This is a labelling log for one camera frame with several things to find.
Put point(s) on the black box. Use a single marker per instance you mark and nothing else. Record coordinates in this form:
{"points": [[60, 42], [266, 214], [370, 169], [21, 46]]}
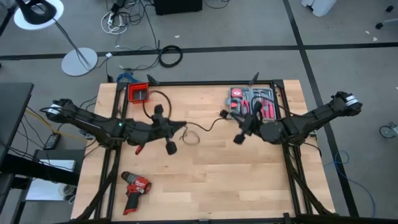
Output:
{"points": [[177, 6]]}

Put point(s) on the red plastic bin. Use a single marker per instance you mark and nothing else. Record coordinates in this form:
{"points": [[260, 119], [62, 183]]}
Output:
{"points": [[130, 93]]}

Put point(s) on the black side table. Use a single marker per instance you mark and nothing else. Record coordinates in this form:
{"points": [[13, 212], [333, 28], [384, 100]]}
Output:
{"points": [[59, 154]]}

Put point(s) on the red tape measure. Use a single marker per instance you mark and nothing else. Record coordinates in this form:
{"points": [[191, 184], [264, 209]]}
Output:
{"points": [[236, 93]]}

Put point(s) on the white panel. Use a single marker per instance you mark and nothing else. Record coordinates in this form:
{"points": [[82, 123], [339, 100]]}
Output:
{"points": [[46, 189]]}

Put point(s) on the grey tool case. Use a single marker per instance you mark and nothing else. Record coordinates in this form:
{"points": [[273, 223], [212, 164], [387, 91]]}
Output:
{"points": [[248, 90]]}

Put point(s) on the floor lamp with round base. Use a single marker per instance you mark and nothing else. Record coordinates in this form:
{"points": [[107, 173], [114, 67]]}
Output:
{"points": [[79, 62]]}

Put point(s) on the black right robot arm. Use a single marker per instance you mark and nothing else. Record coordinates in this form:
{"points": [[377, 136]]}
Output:
{"points": [[317, 115]]}

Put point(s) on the office chair base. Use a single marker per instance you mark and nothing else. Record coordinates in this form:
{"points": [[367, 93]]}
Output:
{"points": [[379, 25]]}

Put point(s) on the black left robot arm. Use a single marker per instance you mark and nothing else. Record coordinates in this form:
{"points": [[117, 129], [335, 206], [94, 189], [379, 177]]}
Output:
{"points": [[93, 123]]}

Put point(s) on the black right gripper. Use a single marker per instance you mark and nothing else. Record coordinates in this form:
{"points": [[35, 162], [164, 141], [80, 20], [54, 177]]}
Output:
{"points": [[252, 124]]}

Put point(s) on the black power brick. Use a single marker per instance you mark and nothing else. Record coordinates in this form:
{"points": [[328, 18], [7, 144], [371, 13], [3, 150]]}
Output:
{"points": [[52, 141]]}

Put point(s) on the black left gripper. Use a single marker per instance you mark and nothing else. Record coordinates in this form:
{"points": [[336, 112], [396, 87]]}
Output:
{"points": [[161, 129]]}

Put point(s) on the black desk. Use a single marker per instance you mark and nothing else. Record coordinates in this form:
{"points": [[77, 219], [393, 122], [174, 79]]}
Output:
{"points": [[12, 105]]}

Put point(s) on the white plastic object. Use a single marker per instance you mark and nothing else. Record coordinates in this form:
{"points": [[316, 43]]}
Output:
{"points": [[320, 6]]}

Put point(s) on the black aluminium table frame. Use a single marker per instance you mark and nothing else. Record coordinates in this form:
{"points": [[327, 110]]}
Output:
{"points": [[202, 83]]}

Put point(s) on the grey caster wheel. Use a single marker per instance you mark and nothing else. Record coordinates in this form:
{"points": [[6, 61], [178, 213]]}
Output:
{"points": [[387, 131]]}

